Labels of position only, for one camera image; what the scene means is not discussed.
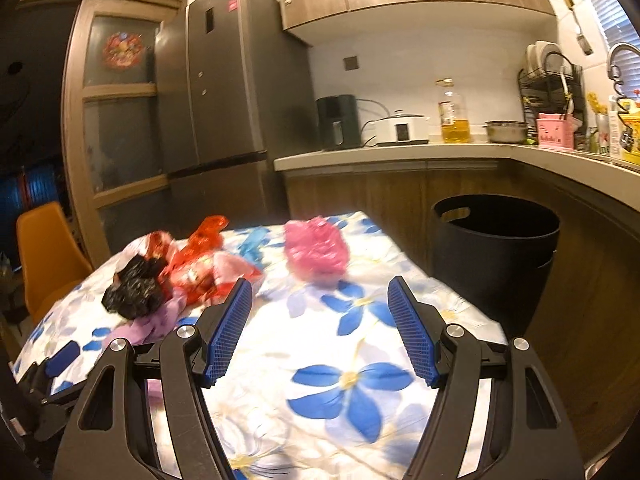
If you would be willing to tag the yellow container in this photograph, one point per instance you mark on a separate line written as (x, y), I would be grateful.
(630, 135)

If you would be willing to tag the white plates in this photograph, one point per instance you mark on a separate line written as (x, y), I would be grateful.
(540, 55)

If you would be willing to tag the wooden glass panel door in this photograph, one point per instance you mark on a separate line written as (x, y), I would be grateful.
(120, 90)

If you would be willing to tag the pink plastic bag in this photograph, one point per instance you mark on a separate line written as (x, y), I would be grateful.
(315, 247)

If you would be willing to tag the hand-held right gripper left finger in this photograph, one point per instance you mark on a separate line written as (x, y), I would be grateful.
(227, 332)

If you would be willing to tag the red white plastic bag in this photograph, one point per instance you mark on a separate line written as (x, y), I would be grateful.
(157, 245)

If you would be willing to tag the red printed cardboard canister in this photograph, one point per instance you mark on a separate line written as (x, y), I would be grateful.
(195, 275)

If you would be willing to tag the cooking oil bottle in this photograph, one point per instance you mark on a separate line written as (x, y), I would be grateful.
(454, 120)

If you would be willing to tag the black air fryer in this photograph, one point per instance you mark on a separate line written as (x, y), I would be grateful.
(337, 122)

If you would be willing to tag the red round door decoration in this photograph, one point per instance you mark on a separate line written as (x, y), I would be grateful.
(123, 50)

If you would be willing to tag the blue striped object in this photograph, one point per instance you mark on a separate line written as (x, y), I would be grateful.
(35, 185)

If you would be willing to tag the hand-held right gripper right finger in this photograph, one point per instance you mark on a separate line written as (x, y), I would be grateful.
(412, 335)

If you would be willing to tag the grey steel refrigerator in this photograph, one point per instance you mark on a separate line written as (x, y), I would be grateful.
(235, 85)

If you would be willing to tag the purple plastic bag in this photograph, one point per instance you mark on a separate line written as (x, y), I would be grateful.
(150, 327)

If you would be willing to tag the black round trash bin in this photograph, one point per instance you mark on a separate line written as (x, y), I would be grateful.
(490, 270)

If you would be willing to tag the orange chair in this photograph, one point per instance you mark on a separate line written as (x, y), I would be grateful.
(45, 250)

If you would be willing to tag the chrome faucet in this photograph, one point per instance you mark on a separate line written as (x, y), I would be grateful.
(617, 52)

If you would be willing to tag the window blinds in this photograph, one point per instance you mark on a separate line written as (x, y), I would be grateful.
(612, 5)

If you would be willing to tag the dark wall socket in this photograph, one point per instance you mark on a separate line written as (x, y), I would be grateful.
(351, 63)

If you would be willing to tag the red crinkled plastic wrapper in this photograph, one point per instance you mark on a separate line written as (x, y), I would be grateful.
(210, 232)

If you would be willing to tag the steel mixing bowl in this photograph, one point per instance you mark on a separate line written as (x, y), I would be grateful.
(505, 132)

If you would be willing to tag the pink utensil holder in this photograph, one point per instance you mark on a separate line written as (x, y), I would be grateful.
(555, 135)

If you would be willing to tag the white electric cooker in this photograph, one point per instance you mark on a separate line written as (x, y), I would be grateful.
(402, 130)

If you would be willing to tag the black plastic bag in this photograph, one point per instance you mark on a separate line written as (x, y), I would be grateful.
(132, 285)

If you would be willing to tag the blue floral tablecloth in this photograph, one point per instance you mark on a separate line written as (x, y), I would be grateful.
(320, 350)

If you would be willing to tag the blue plastic wrapper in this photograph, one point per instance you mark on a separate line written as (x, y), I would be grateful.
(252, 245)

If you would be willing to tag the wooden lower cabinet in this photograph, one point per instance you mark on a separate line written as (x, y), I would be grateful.
(380, 195)

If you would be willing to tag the hanging metal spatula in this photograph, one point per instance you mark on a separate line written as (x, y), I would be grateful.
(585, 42)

